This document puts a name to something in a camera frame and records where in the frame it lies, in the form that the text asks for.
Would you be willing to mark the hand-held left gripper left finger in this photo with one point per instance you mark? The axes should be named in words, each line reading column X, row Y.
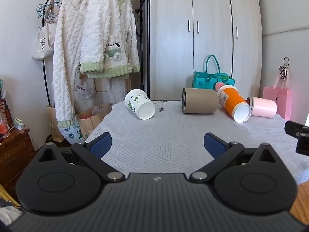
column 101, row 145

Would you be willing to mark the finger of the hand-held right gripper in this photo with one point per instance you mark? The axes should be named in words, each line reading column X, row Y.
column 293, row 127
column 303, row 145

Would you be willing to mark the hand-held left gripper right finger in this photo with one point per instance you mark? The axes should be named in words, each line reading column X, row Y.
column 213, row 146

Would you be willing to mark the pink cup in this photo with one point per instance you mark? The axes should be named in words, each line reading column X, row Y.
column 264, row 107

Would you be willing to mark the brown cylindrical cup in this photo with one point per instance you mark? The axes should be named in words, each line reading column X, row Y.
column 200, row 101

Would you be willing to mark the orange paper cup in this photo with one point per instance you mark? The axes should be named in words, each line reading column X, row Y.
column 230, row 100

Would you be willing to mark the white cup with green print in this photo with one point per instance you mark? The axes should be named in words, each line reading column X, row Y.
column 136, row 101

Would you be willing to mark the wide brown paper bag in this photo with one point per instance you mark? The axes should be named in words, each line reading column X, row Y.
column 91, row 118

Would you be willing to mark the pink paper bag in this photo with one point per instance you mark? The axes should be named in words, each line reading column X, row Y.
column 277, row 99

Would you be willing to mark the white bag with blue print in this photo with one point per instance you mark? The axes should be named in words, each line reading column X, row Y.
column 70, row 131

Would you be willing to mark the white patterned bed cover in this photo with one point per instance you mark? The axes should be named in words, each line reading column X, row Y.
column 169, row 130

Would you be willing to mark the tall brown paper bag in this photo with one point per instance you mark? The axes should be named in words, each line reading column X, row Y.
column 51, row 123

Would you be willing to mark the pink strawberry charm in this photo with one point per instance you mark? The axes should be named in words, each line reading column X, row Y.
column 219, row 86

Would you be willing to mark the white bag with purple print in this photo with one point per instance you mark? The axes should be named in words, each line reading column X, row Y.
column 84, row 87

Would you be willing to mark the teal felt bag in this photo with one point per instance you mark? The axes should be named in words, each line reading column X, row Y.
column 202, row 79

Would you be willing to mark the brown wooden cabinet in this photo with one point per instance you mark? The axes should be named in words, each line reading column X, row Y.
column 14, row 157

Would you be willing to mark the black metal clothes rack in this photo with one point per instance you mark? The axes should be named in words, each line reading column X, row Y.
column 44, row 77

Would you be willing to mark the long white fleece robe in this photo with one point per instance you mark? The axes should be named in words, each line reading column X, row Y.
column 65, row 53

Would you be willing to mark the red bottle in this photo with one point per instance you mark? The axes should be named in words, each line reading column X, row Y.
column 3, row 125

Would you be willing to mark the light wooden wardrobe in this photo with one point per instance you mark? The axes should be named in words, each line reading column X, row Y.
column 169, row 41

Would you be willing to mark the white canvas tote bag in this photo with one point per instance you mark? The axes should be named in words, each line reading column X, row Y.
column 43, row 43

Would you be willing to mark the white fleece jacket green trim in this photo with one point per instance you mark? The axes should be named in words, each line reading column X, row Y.
column 106, row 17

